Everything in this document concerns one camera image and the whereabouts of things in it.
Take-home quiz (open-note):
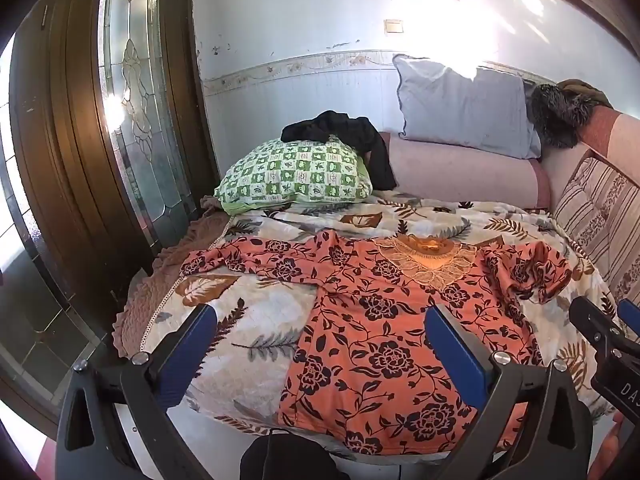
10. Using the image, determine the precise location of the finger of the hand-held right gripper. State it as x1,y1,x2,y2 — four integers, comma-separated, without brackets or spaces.
569,296,626,357
617,299,640,339

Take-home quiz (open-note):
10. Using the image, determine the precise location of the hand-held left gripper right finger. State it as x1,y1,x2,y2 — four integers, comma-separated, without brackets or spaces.
424,304,596,480

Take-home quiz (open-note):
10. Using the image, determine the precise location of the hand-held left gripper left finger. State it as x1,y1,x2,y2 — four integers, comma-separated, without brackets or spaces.
55,302,219,480

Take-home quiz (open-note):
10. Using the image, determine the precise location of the orange floral shirt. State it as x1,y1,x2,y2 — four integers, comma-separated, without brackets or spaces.
179,232,573,457

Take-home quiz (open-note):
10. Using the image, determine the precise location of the leaf print blanket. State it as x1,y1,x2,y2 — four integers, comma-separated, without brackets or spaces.
140,195,621,456

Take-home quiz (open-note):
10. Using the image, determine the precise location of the brown quilted bedspread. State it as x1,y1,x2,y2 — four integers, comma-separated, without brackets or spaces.
114,197,233,358

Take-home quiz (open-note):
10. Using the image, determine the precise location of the striped sofa cushion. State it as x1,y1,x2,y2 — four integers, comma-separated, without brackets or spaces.
550,155,640,306

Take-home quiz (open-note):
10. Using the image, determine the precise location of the dark cloth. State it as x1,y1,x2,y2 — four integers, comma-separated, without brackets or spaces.
240,429,352,480

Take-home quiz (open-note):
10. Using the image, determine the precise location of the pink bolster cushion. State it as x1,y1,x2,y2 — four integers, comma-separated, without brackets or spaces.
375,131,552,209

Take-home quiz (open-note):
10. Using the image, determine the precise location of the pink sofa backrest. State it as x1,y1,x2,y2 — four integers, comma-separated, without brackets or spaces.
542,105,640,201

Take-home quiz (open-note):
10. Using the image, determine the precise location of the green checked pillow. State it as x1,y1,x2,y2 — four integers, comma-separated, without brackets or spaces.
214,136,375,216

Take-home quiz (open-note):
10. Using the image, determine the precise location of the dark fur trimmed garment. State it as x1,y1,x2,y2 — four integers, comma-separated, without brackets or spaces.
530,84,603,150

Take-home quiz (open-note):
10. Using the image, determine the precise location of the wooden door with leaded glass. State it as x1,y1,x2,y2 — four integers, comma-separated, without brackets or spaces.
7,0,221,426

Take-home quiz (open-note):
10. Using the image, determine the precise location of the olive garment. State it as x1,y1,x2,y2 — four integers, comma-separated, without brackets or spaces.
556,79,615,109

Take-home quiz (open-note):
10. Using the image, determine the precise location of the light blue pillow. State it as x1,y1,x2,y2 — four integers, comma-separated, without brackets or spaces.
392,54,543,161

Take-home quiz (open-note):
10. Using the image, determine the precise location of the black garment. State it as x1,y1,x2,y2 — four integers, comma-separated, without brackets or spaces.
281,110,398,192

